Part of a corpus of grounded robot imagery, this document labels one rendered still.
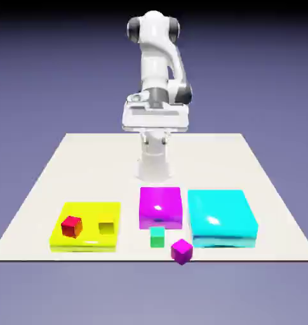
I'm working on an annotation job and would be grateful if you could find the small red cube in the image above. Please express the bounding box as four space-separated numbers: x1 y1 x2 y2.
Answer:
60 215 84 239

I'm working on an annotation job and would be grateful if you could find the small yellow cube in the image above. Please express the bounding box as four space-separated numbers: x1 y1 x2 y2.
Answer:
98 222 115 235

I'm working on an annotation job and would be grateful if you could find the small green cube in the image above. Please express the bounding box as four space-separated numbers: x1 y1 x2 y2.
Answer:
149 226 166 249

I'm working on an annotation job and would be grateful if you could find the large cyan box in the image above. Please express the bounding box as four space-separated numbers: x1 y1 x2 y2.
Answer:
187 189 259 249

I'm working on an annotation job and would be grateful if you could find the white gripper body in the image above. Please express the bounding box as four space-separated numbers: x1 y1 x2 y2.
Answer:
121 100 189 133

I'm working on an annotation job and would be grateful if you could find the large magenta box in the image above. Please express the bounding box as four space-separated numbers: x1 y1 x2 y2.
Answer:
138 187 183 230

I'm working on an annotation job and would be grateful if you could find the large yellow box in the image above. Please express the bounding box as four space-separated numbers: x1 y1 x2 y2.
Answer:
49 201 122 253

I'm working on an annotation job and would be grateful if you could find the small magenta cube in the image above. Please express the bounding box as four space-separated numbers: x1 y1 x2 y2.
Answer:
170 238 194 266

